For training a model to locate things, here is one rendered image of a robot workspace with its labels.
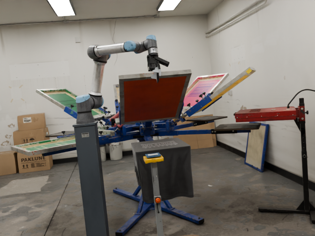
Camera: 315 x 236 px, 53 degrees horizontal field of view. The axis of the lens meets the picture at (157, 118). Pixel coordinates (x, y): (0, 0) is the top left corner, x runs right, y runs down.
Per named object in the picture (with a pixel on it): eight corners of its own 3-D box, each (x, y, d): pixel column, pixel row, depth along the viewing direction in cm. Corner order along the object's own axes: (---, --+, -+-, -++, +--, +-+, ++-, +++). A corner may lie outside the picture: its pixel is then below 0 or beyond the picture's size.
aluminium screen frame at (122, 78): (191, 73, 256) (191, 69, 257) (118, 79, 247) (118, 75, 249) (178, 118, 325) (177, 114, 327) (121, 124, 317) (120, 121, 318)
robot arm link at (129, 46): (79, 44, 252) (131, 36, 228) (88, 46, 261) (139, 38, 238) (81, 59, 253) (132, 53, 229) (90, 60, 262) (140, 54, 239)
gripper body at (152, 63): (148, 72, 240) (146, 57, 243) (159, 71, 241) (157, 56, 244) (149, 69, 233) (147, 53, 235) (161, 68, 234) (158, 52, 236)
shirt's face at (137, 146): (190, 146, 256) (190, 145, 256) (136, 152, 250) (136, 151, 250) (177, 137, 303) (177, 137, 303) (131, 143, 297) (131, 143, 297)
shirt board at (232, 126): (261, 129, 356) (261, 122, 356) (259, 135, 319) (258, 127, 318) (151, 133, 406) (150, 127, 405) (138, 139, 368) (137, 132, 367)
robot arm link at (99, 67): (81, 107, 273) (90, 43, 260) (93, 106, 286) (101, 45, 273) (93, 111, 268) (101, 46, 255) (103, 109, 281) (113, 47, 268)
